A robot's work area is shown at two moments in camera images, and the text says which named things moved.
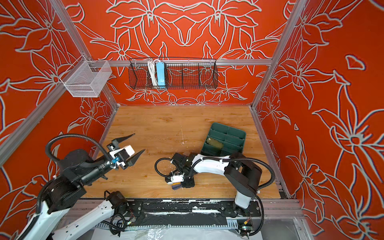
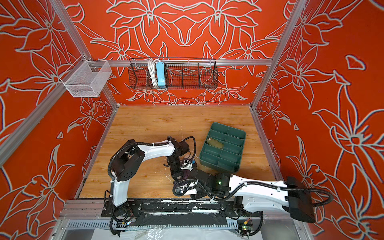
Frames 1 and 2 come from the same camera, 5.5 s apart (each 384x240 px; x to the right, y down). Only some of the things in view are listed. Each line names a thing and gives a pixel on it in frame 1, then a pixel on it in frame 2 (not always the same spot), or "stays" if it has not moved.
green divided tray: x=223 y=140 stays
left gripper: x=117 y=140 to x=176 y=175
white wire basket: x=86 y=78 stays
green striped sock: x=212 y=141 stays
